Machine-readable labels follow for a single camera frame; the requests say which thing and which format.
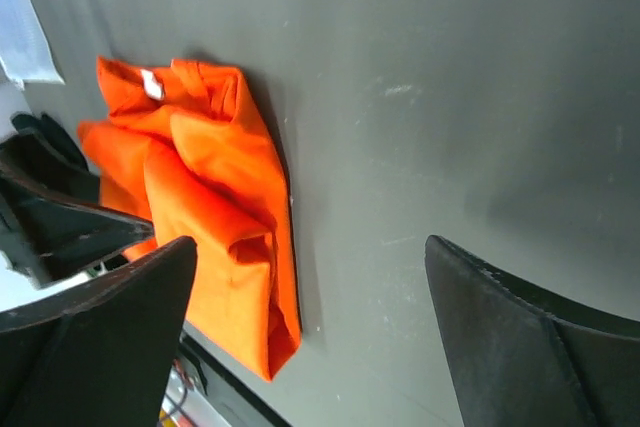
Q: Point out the translucent plastic sheet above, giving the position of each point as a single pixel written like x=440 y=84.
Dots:
x=25 y=53

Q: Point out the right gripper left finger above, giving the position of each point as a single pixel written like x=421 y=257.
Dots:
x=100 y=353

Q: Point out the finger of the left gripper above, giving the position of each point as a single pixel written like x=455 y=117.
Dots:
x=43 y=149
x=45 y=233

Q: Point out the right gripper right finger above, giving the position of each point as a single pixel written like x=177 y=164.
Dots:
x=521 y=355

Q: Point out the orange t-shirt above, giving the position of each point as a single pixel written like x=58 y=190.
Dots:
x=185 y=147

